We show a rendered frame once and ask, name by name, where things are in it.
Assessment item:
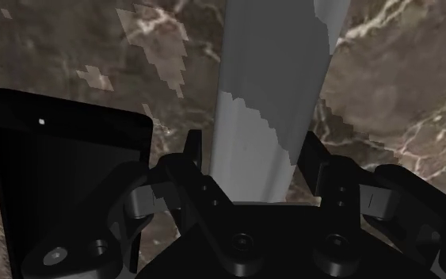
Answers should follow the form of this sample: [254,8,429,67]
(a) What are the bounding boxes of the black tablet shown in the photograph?
[0,87,154,279]

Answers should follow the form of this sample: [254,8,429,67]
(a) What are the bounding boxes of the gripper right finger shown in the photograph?
[297,130,446,279]

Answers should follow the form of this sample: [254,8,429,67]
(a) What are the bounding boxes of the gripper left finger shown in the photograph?
[21,129,264,279]

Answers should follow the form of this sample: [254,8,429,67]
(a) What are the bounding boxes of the grey long flat bar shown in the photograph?
[208,0,352,204]

